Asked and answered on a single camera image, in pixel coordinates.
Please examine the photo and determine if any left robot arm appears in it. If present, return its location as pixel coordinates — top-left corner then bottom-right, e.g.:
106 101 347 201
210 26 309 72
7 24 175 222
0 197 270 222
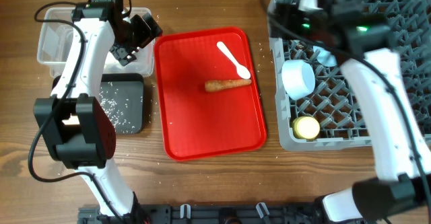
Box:
33 0 162 223

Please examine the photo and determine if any grey dishwasher rack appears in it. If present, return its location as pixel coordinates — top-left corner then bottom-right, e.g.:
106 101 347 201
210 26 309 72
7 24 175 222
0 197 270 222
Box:
268 0 430 151

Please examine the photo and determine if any yellow plastic cup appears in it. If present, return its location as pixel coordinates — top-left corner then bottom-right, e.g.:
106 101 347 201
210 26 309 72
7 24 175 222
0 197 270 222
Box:
292 116 320 140

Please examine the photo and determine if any white plastic spoon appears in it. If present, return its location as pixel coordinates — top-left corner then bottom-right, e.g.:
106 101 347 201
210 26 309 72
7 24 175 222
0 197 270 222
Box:
216 41 251 79

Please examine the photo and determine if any clear plastic bin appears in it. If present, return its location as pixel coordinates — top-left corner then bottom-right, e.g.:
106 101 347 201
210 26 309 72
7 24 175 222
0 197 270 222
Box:
37 23 155 77

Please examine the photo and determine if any green bowl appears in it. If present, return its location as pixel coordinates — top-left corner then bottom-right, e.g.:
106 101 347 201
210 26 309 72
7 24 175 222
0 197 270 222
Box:
281 60 315 100

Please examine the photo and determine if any small light blue bowl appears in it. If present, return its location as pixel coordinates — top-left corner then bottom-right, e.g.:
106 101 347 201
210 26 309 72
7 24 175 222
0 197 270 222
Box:
313 46 337 67

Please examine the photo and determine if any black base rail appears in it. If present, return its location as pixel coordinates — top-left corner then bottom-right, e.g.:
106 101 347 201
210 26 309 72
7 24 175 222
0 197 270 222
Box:
77 202 330 224

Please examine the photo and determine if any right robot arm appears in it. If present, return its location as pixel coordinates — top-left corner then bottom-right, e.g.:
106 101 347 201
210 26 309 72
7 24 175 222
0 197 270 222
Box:
261 0 430 223

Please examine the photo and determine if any orange carrot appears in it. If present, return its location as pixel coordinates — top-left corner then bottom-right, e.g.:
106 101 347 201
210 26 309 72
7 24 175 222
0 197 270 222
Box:
204 79 252 93

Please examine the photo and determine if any left black cable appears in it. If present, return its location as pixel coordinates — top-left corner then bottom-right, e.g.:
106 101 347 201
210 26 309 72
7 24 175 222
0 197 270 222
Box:
27 1 119 224

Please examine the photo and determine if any white rice pile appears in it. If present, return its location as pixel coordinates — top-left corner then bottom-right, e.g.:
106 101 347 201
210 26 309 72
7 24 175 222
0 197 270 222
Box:
99 85 142 130

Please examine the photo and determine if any right black cable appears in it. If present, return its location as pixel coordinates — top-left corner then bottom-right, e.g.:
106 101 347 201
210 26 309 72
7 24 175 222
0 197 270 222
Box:
259 0 431 218

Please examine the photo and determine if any black plastic tray bin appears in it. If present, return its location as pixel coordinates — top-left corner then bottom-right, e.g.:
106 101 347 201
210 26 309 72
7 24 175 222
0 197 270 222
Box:
52 73 145 135

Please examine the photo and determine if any black cable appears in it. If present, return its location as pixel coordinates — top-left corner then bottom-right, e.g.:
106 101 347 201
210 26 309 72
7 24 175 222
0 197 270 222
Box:
259 0 431 218
27 1 119 224

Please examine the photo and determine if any red serving tray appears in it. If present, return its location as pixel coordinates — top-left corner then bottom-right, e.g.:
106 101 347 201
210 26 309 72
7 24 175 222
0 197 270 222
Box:
154 27 267 161

